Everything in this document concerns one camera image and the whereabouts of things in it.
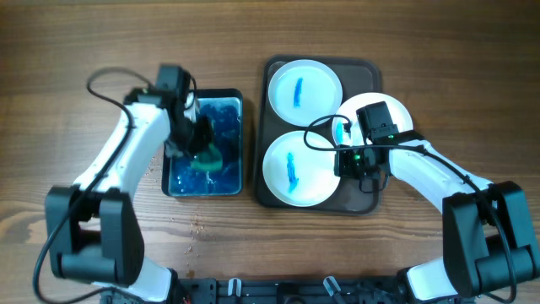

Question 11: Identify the green scrubbing sponge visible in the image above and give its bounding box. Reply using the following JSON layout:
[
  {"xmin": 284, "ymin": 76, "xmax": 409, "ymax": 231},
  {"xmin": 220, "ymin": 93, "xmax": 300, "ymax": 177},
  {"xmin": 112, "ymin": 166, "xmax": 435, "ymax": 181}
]
[{"xmin": 190, "ymin": 144, "xmax": 223, "ymax": 172}]

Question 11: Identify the white plate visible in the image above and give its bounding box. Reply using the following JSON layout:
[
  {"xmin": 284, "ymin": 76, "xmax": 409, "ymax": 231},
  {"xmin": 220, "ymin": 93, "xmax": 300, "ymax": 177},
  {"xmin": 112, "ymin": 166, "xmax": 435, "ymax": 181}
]
[
  {"xmin": 262, "ymin": 131, "xmax": 340, "ymax": 207},
  {"xmin": 332, "ymin": 92, "xmax": 413, "ymax": 146},
  {"xmin": 267, "ymin": 59, "xmax": 343, "ymax": 127}
]

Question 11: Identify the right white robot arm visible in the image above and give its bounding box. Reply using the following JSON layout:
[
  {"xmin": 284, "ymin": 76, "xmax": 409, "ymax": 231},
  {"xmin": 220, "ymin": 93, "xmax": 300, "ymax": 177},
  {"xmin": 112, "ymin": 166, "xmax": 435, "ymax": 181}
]
[{"xmin": 335, "ymin": 131, "xmax": 539, "ymax": 303}]

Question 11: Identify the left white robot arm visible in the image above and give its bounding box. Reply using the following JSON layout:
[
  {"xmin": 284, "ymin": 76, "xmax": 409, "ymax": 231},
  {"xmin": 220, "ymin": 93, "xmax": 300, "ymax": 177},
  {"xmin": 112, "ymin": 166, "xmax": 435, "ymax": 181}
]
[{"xmin": 33, "ymin": 89, "xmax": 223, "ymax": 303}]

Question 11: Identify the dark brown serving tray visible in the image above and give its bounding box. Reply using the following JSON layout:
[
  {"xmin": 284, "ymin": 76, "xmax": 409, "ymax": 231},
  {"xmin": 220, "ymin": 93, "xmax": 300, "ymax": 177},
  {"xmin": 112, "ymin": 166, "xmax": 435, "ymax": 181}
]
[{"xmin": 252, "ymin": 54, "xmax": 382, "ymax": 216}]

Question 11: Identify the black tub of blue water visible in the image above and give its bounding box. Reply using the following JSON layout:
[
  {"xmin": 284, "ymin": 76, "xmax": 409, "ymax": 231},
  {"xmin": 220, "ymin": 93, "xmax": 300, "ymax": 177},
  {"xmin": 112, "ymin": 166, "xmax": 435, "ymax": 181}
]
[{"xmin": 161, "ymin": 89, "xmax": 243, "ymax": 198}]

